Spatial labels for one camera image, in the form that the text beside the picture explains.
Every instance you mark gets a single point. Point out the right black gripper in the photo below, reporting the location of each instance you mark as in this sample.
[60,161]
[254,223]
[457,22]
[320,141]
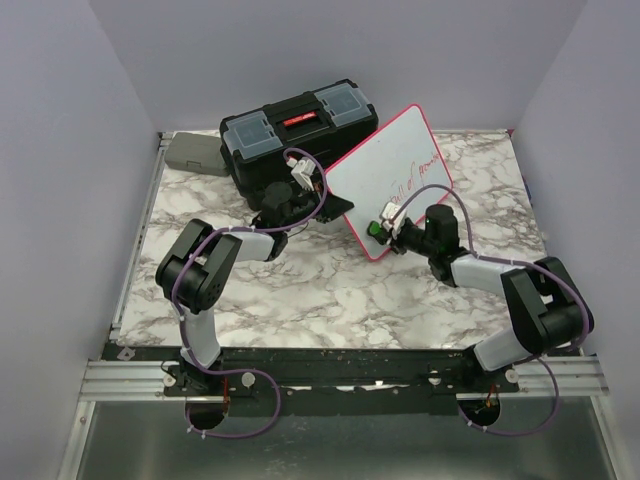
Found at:
[395,245]

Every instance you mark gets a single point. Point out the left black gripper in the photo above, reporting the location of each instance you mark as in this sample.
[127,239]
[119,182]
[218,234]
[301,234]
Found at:
[332,207]

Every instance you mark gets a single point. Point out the green black whiteboard eraser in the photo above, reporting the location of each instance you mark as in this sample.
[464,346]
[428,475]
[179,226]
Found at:
[375,231]

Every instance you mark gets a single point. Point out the pink framed whiteboard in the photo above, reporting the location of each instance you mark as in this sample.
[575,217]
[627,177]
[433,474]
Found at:
[389,166]

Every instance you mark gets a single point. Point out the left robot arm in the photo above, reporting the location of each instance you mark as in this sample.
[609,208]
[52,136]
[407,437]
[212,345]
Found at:
[194,272]

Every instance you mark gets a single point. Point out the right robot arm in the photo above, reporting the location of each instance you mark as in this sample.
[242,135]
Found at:
[546,310]

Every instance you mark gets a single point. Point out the black plastic toolbox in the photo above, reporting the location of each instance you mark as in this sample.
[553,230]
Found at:
[327,123]

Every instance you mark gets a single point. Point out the grey plastic case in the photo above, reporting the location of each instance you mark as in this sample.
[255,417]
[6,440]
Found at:
[196,153]

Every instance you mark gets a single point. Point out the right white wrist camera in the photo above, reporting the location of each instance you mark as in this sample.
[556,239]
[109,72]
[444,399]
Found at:
[396,214]

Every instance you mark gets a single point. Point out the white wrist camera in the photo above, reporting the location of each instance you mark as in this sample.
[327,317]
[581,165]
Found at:
[396,214]
[302,171]

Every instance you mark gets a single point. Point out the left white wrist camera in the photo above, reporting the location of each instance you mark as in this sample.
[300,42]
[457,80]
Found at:
[302,171]

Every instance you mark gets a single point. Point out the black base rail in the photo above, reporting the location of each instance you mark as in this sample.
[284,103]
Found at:
[256,382]

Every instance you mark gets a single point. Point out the aluminium frame rail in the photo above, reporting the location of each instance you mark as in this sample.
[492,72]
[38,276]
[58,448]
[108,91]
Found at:
[115,380]

